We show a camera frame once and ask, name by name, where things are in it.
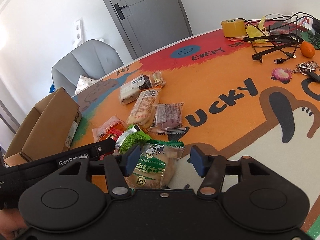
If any dotted white cushion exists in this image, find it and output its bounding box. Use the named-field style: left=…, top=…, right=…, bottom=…
left=75, top=75, right=96, bottom=94

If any yellow tape roll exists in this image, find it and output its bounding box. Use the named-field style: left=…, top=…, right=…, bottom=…
left=221, top=19, right=247, bottom=38

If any grey armchair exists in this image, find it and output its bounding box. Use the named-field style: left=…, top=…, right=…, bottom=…
left=52, top=39, right=124, bottom=96

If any black usb cable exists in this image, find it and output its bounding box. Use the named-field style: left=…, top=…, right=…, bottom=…
left=252, top=33, right=301, bottom=65

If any small nut snack pack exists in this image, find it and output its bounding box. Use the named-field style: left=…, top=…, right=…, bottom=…
left=149, top=71, right=166, bottom=88

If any colourful cat table mat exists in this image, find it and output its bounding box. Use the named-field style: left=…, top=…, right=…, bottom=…
left=72, top=30, right=319, bottom=239

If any green silver snack pack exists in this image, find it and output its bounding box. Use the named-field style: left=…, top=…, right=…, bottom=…
left=114, top=124, right=152, bottom=154

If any black wire stand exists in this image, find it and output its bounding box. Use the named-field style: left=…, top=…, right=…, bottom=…
left=242, top=15, right=317, bottom=64

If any purple small snack pack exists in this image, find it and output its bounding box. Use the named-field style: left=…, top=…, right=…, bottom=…
left=148, top=102, right=185, bottom=135

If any yellow crumpled bag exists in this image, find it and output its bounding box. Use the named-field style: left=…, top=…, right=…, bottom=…
left=246, top=16, right=266, bottom=38

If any grey door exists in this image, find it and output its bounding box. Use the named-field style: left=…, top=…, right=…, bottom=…
left=103, top=0, right=193, bottom=59

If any cardboard box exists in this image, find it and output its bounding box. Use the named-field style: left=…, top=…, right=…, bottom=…
left=4, top=87, right=82, bottom=166

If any white rice cake pack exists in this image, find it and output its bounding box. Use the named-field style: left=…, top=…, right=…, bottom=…
left=119, top=75, right=151, bottom=105

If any red pink snack pack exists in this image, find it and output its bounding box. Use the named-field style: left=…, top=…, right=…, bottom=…
left=92, top=115, right=126, bottom=142

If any pink flower keychain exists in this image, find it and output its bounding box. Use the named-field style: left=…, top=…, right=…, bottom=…
left=271, top=68, right=292, bottom=82

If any blue plastic bag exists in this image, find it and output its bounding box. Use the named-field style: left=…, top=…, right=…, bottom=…
left=49, top=85, right=55, bottom=93

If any orange biscuit pack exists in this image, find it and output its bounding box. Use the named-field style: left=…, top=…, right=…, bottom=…
left=126, top=88, right=162, bottom=129

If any bunch of keys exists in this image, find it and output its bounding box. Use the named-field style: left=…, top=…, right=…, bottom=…
left=293, top=61, right=320, bottom=82

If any black door handle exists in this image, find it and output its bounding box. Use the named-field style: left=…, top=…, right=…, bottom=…
left=114, top=3, right=128, bottom=21

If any orange tangerine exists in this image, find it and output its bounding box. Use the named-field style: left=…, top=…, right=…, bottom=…
left=300, top=41, right=315, bottom=59

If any green bread pack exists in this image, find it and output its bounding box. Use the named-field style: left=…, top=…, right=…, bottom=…
left=126, top=140, right=184, bottom=189

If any white power strip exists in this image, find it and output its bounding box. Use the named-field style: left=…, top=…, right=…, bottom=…
left=291, top=12, right=319, bottom=33

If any person's left hand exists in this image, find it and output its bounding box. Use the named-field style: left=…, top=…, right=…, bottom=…
left=1, top=209, right=28, bottom=239

